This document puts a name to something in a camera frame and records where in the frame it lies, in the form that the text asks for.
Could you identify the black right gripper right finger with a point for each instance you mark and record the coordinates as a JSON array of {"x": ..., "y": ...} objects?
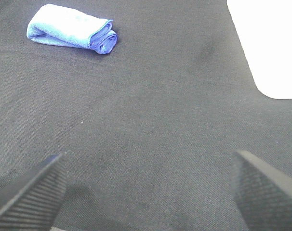
[{"x": 262, "y": 193}]

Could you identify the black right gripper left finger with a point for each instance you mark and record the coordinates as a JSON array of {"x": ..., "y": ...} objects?
[{"x": 33, "y": 200}]

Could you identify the blue microfibre towel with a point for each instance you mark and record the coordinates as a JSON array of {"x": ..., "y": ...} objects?
[{"x": 62, "y": 26}]

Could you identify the white plastic storage crate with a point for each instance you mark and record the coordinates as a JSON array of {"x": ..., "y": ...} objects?
[{"x": 264, "y": 28}]

